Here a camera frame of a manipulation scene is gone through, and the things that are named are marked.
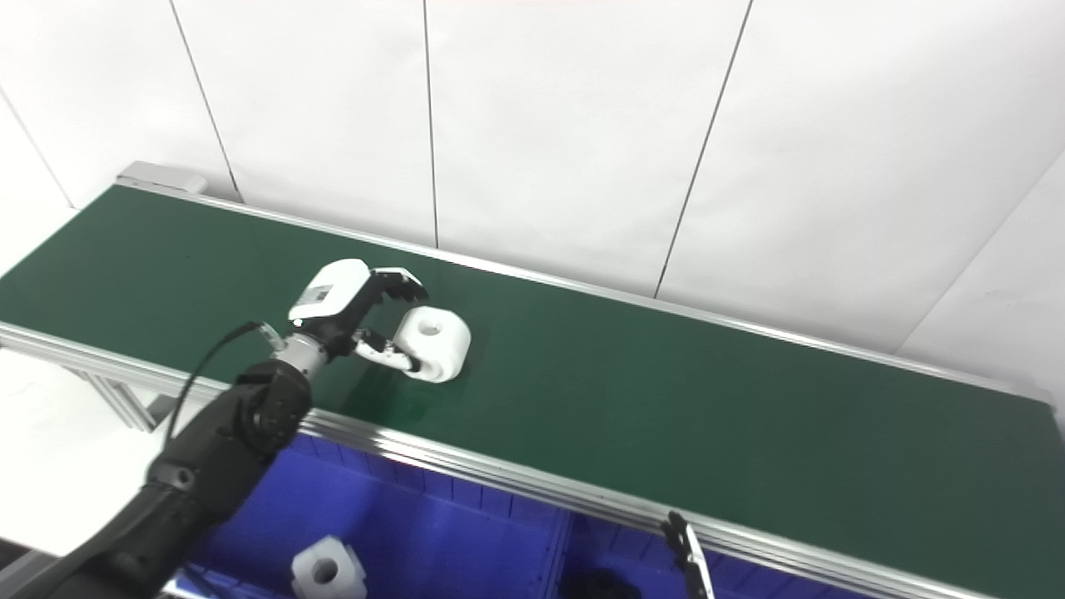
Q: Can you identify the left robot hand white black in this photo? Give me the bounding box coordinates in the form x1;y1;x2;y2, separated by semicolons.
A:
288;259;430;375

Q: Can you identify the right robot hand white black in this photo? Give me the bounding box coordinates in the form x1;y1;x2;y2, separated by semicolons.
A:
661;512;717;599

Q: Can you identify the white round part with hole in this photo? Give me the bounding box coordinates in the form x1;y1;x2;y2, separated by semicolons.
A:
391;306;473;384

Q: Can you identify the blue plastic bin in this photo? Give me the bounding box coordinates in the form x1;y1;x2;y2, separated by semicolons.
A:
553;512;883;599
175;433;575;599

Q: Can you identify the green conveyor belt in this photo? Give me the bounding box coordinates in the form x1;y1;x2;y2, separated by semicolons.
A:
0;179;1065;599
0;185;1065;599

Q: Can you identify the grey conveyor end box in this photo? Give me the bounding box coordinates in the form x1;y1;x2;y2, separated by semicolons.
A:
116;161;208;195

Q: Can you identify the aluminium conveyor leg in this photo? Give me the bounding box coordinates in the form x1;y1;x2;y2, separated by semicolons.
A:
71;370;181;433

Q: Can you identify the white cube part with hole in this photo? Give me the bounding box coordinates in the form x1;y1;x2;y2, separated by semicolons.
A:
290;536;368;599

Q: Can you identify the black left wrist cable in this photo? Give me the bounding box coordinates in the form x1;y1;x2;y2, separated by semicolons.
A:
162;322;288;450

